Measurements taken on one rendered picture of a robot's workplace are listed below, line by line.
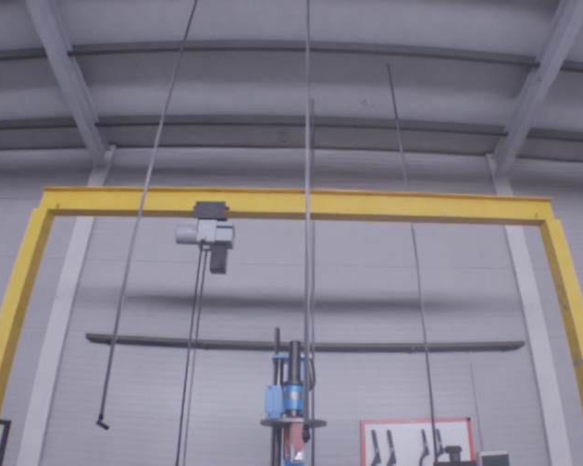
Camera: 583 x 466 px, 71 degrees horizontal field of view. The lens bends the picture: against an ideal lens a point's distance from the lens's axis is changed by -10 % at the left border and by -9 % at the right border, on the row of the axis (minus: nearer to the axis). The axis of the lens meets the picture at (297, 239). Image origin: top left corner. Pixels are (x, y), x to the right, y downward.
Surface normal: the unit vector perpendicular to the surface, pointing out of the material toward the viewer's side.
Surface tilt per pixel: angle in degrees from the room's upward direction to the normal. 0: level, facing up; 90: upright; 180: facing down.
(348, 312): 90
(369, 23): 173
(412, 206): 90
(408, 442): 90
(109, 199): 90
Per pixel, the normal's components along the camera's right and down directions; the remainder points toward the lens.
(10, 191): 0.02, -0.49
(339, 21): -0.01, 0.81
